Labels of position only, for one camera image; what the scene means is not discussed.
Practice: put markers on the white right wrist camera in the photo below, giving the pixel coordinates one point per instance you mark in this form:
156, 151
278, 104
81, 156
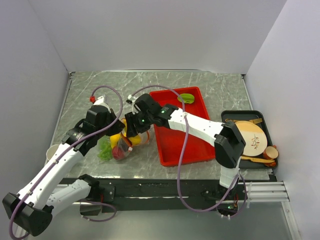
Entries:
131, 99

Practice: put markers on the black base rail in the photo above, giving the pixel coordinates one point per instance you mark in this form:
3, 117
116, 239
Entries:
159, 194

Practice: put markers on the yellow pear toy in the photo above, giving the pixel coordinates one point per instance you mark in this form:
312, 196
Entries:
114, 139

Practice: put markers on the green ridged fruit toy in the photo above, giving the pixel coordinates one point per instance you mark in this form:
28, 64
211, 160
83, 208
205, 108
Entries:
186, 98

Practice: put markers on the yellow corn toy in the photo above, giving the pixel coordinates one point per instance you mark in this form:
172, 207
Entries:
124, 131

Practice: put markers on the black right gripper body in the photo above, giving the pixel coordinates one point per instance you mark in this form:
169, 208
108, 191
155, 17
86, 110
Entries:
137, 111

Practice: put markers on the brown small cup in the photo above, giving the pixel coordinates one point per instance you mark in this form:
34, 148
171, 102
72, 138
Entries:
270, 153

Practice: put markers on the beige decorated plate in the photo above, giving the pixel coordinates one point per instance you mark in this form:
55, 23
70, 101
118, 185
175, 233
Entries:
255, 138

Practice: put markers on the aluminium extrusion rail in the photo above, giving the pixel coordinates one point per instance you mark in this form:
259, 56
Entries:
263, 192

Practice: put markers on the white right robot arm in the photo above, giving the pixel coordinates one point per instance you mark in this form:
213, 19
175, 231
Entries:
226, 138

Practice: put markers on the red plastic bin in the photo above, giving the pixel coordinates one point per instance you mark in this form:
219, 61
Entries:
170, 142

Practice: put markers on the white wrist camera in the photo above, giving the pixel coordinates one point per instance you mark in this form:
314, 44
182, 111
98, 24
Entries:
131, 99
101, 101

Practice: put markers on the red strawberry toy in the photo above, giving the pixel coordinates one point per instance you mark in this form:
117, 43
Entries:
118, 153

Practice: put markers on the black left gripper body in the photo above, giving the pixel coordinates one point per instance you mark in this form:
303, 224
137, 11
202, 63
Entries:
109, 130

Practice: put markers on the green lettuce toy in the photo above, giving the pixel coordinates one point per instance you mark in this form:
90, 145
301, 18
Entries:
105, 149

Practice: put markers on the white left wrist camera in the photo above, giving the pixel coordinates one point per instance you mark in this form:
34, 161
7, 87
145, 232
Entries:
101, 101

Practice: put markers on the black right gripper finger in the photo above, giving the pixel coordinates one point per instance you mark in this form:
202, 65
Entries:
142, 122
130, 125

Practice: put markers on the golden fork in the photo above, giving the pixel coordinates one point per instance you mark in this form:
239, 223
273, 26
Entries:
256, 121

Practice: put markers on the black tray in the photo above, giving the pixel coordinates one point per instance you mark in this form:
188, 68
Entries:
245, 115

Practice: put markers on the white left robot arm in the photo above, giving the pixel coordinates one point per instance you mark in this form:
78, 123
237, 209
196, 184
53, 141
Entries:
35, 205

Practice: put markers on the golden spoon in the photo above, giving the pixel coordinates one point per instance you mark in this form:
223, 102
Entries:
230, 120

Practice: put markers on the yellow lemon toy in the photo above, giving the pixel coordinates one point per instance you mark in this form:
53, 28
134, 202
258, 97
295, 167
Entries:
135, 140

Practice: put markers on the clear zip bag orange zipper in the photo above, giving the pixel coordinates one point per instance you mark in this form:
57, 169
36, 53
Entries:
126, 145

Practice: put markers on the dark green mug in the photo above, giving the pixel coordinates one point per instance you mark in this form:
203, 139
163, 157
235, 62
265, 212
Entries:
51, 151

